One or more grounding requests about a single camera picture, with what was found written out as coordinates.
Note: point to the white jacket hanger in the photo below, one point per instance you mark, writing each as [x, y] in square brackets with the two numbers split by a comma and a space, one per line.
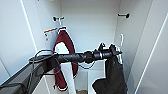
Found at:
[61, 26]

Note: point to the orange white warning label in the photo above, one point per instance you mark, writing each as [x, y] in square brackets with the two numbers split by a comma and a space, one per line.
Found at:
[50, 33]

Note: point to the black wall hook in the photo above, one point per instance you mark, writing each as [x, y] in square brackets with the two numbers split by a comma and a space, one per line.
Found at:
[124, 15]
[58, 18]

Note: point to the white wardrobe door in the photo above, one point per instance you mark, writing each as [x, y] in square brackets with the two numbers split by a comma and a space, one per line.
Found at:
[153, 56]
[15, 36]

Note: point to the black t-shirt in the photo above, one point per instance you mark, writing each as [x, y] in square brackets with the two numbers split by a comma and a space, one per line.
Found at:
[115, 76]

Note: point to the white wardrobe carcass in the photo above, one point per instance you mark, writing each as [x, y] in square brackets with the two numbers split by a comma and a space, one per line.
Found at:
[90, 33]

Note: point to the red white varsity jacket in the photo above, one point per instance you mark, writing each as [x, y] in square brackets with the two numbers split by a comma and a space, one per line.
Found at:
[66, 45]

